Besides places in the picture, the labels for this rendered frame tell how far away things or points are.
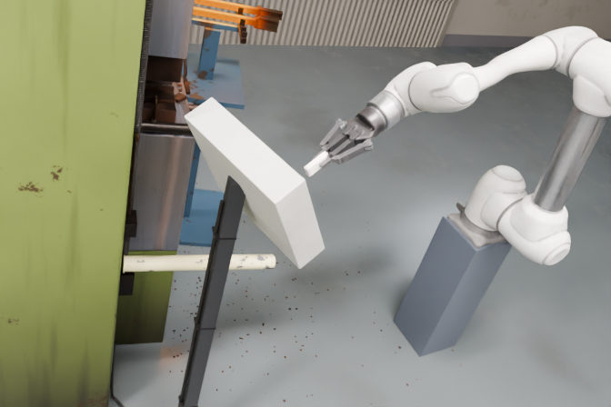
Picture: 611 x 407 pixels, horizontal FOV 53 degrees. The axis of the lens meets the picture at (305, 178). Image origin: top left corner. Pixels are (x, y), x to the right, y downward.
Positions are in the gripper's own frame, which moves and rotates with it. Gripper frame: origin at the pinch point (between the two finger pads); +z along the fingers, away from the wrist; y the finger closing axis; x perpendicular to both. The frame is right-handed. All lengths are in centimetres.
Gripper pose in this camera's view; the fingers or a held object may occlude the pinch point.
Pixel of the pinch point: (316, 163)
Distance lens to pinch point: 151.4
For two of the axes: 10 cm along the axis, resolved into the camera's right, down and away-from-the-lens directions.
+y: -6.3, -5.6, 5.4
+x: -1.8, -5.8, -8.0
